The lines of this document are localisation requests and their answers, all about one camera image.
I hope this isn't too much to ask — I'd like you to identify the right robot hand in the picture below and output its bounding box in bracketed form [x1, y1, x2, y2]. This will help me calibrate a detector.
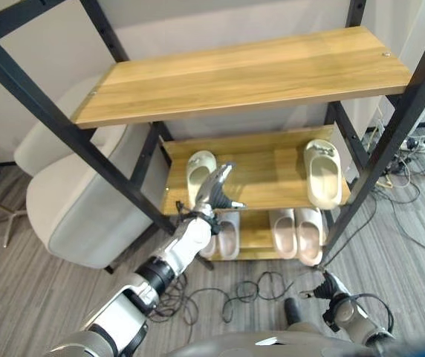
[299, 270, 348, 300]

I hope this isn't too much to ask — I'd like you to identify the white power strip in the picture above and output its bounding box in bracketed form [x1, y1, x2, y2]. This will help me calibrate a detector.
[400, 136, 425, 155]

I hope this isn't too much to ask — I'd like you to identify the large wooden shelf board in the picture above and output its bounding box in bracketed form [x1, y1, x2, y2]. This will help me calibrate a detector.
[70, 25, 415, 130]

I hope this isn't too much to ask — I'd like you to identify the silver robot torso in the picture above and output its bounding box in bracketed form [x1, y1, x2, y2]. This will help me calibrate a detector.
[166, 327, 379, 357]

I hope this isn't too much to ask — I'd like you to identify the cream yellow slipper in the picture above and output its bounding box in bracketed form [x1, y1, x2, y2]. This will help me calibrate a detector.
[186, 149, 218, 208]
[302, 139, 343, 208]

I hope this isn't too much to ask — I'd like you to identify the low wooden shelf board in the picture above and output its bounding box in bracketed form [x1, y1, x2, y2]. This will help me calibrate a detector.
[197, 208, 328, 262]

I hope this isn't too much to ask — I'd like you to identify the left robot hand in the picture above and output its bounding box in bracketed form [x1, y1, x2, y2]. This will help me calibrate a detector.
[193, 161, 247, 217]

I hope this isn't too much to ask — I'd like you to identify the black tangled floor cable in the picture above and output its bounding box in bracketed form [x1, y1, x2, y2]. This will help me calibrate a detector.
[368, 155, 425, 261]

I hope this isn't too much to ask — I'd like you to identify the wooden shelf board with slippers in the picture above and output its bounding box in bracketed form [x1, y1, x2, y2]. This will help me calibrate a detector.
[159, 124, 351, 216]

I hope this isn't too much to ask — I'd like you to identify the white upholstered chair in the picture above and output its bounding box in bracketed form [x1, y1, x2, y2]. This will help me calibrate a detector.
[13, 76, 171, 271]

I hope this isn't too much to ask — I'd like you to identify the black looped floor cable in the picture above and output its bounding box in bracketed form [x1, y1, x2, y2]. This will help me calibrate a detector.
[148, 270, 296, 325]

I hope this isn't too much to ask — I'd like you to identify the black metal rack frame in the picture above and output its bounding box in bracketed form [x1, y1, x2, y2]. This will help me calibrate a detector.
[0, 0, 425, 273]

